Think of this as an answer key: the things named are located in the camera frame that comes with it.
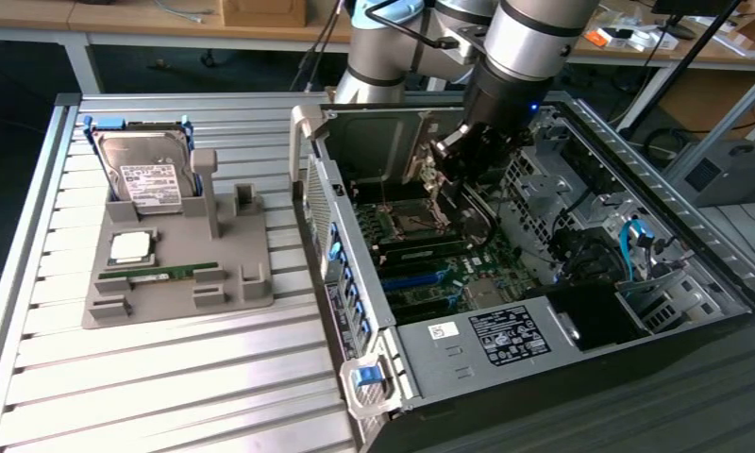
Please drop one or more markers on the flat white box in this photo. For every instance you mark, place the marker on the flat white box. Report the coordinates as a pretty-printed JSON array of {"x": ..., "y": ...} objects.
[{"x": 651, "y": 42}]

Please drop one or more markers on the wooden desk with grey legs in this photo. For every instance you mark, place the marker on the wooden desk with grey legs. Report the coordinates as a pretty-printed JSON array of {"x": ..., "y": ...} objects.
[{"x": 37, "y": 23}]

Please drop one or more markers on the grey parts rack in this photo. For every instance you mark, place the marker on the grey parts rack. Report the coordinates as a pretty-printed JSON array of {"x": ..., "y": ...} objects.
[{"x": 182, "y": 236}]

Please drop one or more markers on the silver hard disk drive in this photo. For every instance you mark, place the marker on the silver hard disk drive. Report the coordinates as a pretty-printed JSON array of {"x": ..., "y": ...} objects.
[{"x": 150, "y": 160}]

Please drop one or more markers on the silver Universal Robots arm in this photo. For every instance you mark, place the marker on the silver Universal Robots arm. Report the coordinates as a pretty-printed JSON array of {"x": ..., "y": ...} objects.
[{"x": 528, "y": 42}]

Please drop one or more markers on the black labelled RAM stick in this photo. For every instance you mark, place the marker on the black labelled RAM stick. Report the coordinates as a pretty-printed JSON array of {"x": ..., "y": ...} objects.
[{"x": 428, "y": 255}]

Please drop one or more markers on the black expansion slot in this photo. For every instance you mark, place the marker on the black expansion slot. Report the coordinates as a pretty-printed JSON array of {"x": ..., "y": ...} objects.
[{"x": 421, "y": 307}]

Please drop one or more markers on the cluttered wooden desk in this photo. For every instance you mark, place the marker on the cluttered wooden desk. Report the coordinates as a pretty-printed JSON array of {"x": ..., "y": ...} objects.
[{"x": 616, "y": 51}]

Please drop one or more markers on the aluminium profile frame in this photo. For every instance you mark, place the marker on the aluminium profile frame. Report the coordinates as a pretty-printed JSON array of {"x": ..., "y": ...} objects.
[{"x": 751, "y": 101}]

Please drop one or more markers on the graphics card with metal bracket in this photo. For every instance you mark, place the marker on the graphics card with metal bracket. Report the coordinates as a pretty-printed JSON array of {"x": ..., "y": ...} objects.
[{"x": 417, "y": 151}]

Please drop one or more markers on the black RAM slot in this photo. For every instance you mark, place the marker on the black RAM slot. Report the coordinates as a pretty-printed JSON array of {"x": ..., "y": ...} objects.
[{"x": 415, "y": 241}]

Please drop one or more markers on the black monitor stand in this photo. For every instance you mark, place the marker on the black monitor stand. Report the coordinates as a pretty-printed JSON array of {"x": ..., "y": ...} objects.
[{"x": 676, "y": 30}]

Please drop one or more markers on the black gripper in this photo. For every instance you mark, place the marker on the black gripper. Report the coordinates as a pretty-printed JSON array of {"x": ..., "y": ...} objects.
[{"x": 505, "y": 99}]

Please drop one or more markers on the metal disk bay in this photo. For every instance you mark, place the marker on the metal disk bay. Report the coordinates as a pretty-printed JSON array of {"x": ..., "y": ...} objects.
[{"x": 672, "y": 302}]

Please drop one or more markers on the perforated metal drive cage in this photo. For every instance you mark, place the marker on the perforated metal drive cage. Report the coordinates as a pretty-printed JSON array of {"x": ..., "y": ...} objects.
[{"x": 540, "y": 193}]

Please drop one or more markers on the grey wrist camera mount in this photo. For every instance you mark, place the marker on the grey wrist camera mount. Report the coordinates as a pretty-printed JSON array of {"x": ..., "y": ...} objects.
[{"x": 465, "y": 47}]

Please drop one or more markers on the brown cardboard box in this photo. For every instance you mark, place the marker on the brown cardboard box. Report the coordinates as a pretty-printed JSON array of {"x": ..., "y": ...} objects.
[{"x": 260, "y": 11}]

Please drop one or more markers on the blue case latch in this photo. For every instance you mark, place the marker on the blue case latch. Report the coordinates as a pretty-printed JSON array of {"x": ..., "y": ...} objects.
[{"x": 364, "y": 375}]

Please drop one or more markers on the silver CPU chip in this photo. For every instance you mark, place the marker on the silver CPU chip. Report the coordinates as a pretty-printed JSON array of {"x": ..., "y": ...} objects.
[{"x": 129, "y": 247}]

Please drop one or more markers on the small orange box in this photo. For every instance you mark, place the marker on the small orange box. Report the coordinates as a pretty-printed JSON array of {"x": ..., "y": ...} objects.
[{"x": 599, "y": 38}]

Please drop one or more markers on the green motherboard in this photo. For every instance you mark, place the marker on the green motherboard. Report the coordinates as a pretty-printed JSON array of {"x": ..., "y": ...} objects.
[{"x": 503, "y": 269}]

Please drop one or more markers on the open black PC case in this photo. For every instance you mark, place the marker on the open black PC case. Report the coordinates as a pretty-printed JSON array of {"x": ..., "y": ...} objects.
[{"x": 540, "y": 406}]

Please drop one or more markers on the grey power supply unit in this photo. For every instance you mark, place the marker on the grey power supply unit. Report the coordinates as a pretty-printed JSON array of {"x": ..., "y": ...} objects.
[{"x": 452, "y": 368}]

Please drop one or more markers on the green RAM stick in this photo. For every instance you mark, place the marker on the green RAM stick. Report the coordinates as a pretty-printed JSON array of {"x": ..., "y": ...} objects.
[{"x": 174, "y": 272}]

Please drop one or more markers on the grey computer tower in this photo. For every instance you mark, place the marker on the grey computer tower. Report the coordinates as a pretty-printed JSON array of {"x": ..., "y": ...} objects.
[{"x": 730, "y": 174}]

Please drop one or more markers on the black slanted tripod pole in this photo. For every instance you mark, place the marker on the black slanted tripod pole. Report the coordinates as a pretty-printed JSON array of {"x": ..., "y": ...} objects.
[{"x": 691, "y": 54}]

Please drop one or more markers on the CPU socket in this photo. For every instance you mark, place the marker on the CPU socket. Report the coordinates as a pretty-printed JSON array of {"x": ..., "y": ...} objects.
[{"x": 408, "y": 222}]

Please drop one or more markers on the blue expansion slot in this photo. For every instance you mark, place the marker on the blue expansion slot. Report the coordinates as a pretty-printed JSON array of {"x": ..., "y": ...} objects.
[{"x": 415, "y": 279}]

